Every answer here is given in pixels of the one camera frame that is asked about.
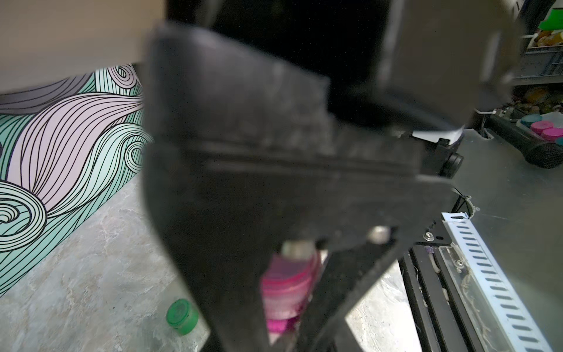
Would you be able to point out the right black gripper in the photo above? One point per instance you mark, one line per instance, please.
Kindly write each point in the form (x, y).
(424, 65)

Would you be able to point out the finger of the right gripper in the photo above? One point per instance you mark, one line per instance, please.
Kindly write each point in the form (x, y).
(245, 160)

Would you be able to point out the purple jar lid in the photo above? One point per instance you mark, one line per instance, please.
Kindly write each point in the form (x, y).
(287, 285)

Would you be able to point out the green paint jar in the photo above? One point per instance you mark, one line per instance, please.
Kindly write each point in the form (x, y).
(182, 316)

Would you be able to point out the purple paint jar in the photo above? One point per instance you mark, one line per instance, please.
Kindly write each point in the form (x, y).
(282, 326)

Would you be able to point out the clear box of paint jars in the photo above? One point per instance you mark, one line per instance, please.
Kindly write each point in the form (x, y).
(547, 127)

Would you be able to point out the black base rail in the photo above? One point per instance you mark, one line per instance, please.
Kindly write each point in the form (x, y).
(441, 320)

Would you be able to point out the white slotted cable duct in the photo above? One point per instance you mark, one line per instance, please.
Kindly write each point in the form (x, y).
(499, 317)

